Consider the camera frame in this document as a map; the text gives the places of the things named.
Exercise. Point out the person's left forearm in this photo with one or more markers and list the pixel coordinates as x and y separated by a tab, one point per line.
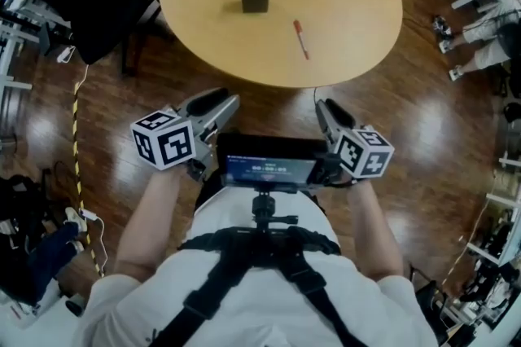
146	223

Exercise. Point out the white power adapter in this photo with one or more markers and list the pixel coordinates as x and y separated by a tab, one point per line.
90	215
65	53

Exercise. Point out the black chest camera mount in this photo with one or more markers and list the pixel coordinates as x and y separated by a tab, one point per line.
266	209

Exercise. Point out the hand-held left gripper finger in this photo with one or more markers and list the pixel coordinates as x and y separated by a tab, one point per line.
207	99
224	113

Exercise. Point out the white metal desk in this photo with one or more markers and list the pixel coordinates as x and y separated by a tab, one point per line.
12	48

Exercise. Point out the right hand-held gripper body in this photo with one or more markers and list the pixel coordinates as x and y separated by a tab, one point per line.
364	154

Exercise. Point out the red pen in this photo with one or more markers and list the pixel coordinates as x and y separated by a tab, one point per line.
301	39

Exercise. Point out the black phone with lit screen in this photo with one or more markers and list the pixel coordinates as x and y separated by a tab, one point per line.
270	170

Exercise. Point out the black chest harness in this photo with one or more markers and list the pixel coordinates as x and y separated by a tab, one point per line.
244	247

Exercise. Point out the white shirt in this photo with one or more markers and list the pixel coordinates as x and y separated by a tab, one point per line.
264	308

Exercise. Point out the yellow black striped floor tape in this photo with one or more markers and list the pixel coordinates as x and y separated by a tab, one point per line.
77	158

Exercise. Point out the person's right forearm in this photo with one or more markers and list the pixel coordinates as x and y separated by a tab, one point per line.
374	231

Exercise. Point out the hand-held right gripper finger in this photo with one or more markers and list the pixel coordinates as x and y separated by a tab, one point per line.
341	117
325	121

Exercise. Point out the black chair with metal frame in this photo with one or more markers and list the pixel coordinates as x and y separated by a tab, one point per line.
431	296

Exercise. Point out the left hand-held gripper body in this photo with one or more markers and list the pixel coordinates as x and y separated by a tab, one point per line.
175	146

